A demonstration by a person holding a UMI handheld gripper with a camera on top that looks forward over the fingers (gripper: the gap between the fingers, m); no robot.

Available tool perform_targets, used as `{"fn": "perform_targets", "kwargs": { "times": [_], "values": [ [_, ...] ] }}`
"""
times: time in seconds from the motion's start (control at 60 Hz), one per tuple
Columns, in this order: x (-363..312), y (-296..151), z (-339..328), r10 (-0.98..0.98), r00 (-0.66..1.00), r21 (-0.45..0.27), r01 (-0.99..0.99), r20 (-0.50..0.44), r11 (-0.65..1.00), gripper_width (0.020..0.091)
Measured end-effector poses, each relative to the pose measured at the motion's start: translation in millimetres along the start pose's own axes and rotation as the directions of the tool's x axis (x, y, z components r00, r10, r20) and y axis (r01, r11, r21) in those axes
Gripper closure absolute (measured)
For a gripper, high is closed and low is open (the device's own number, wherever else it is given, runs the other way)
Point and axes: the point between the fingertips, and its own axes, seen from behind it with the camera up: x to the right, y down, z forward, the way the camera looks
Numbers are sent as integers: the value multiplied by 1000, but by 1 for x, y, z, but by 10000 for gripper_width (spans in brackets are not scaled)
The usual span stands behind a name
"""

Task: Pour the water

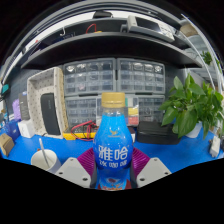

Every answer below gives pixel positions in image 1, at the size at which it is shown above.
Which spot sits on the grey parts drawer cabinet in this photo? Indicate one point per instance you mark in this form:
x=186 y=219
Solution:
x=141 y=76
x=89 y=77
x=81 y=111
x=150 y=108

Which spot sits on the white ribbed mug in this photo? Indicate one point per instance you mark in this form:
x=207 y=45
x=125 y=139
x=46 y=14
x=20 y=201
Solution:
x=38 y=160

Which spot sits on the white metal shelf unit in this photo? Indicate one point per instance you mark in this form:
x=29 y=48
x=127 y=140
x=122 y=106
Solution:
x=205 y=50

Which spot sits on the white perforated tray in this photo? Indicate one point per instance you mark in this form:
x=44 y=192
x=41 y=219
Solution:
x=45 y=81

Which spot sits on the potted green plant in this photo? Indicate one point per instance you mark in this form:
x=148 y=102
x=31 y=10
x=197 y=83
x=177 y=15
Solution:
x=186 y=106

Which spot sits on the dark grey upright box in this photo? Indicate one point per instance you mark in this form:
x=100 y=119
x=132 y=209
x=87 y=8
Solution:
x=24 y=106

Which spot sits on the yellow multimeter with red leads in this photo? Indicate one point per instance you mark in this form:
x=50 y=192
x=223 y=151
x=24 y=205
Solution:
x=75 y=135

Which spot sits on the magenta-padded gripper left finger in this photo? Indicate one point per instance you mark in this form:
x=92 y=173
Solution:
x=75 y=171

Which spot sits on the white spoon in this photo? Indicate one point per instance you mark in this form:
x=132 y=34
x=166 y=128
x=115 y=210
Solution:
x=43 y=151

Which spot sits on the black workbench shelf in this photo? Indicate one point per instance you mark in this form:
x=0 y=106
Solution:
x=110 y=48

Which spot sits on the black rounded speaker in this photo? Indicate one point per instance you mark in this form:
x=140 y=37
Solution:
x=50 y=113

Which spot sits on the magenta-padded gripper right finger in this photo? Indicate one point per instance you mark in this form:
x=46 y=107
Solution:
x=150 y=171

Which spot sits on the blue drink bottle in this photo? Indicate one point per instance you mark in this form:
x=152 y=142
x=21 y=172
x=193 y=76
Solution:
x=113 y=146

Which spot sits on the black flat case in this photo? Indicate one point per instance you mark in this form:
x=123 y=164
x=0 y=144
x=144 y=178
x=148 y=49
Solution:
x=155 y=133

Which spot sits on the white power adapter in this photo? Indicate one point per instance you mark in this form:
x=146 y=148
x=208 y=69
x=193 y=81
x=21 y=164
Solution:
x=215 y=146

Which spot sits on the grey oscilloscope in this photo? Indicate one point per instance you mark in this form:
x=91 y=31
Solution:
x=150 y=28

